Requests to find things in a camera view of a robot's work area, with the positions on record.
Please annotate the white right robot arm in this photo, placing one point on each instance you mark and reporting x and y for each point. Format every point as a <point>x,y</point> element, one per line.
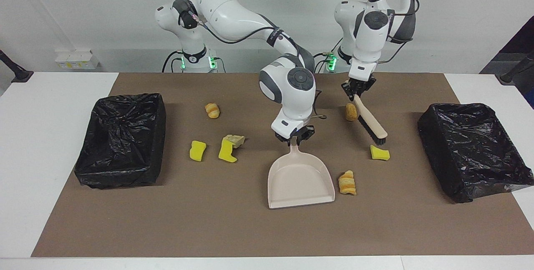
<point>233,11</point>

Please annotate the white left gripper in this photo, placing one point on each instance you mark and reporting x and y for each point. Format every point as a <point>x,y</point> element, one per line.
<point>363,69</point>

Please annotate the large striped croissant piece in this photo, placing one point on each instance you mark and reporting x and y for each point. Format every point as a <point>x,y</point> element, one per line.
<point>347,183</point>

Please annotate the notched yellow sponge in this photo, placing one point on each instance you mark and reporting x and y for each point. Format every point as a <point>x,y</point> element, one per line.
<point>226,152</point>

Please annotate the pale crusty bread chunk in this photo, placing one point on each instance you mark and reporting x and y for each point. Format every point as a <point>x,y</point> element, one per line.
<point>235,140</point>

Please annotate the small striped croissant piece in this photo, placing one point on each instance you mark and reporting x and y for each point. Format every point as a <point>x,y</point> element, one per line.
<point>212,110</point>

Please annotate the black background panel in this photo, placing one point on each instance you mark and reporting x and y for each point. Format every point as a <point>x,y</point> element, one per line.
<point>523,44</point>

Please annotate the brown bread roll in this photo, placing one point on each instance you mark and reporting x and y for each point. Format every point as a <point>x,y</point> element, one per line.
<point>350,112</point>

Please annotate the beige brush with black bristles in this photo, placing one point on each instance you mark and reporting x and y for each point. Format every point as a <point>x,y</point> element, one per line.
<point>371,122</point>

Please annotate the rectangular yellow sponge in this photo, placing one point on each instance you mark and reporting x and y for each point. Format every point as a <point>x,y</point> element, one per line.
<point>197,151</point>

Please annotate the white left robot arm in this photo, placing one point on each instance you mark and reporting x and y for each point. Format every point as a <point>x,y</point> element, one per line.
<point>371,32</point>

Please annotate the brown table mat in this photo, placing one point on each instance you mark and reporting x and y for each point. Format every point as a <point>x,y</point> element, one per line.
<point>208,220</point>

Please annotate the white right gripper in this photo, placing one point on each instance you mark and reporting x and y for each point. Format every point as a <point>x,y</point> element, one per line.
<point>290,124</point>

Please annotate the black bag-lined bin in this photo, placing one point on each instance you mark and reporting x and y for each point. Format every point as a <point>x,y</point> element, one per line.
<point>121,136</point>
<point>471,149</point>

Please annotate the black camera stand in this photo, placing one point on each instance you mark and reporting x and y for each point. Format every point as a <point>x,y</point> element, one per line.
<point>18,74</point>
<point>511,76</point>

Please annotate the white wall socket box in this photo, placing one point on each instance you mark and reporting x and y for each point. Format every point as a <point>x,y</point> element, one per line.
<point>77,60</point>

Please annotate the beige plastic dustpan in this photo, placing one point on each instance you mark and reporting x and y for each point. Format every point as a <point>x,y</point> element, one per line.
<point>298,178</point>

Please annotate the yellow sponge wedge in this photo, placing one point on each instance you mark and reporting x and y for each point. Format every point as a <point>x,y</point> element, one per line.
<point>379,153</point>

